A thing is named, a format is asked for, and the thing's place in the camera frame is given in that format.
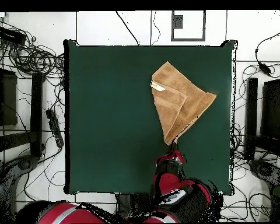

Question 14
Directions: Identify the thin black cable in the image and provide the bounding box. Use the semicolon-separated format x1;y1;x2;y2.
150;10;161;46

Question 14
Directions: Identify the black power adapter with cable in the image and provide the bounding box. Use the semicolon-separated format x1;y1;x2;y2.
254;28;280;77

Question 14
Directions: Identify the black frame stand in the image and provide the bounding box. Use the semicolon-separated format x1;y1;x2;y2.
0;52;18;152

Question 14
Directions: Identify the grey square floor frame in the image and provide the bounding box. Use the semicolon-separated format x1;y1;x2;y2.
170;10;207;42

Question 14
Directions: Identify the black power strip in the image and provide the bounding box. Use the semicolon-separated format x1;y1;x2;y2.
45;108;65;149

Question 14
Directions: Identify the black tripod base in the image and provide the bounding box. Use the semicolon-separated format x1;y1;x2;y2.
0;155;40;211
248;159;280;187

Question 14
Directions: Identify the dark green table cloth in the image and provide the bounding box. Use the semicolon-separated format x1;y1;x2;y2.
64;38;238;195

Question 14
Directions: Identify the black cabinet box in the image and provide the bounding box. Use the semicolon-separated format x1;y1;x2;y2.
260;78;280;141

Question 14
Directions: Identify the thick black cable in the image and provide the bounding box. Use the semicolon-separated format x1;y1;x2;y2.
115;10;141;46

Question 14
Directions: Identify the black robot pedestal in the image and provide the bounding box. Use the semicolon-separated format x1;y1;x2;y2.
115;192;155;220

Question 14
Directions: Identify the tan terry towel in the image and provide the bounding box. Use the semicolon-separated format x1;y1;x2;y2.
150;61;217;146

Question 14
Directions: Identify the tangled black cable bundle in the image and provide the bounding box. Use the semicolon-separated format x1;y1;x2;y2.
0;18;66;80

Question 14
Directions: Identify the black upright post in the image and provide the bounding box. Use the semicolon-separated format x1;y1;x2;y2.
30;72;44;157
244;77;259;161

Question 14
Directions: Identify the black electronics box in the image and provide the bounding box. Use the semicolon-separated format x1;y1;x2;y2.
0;25;27;46

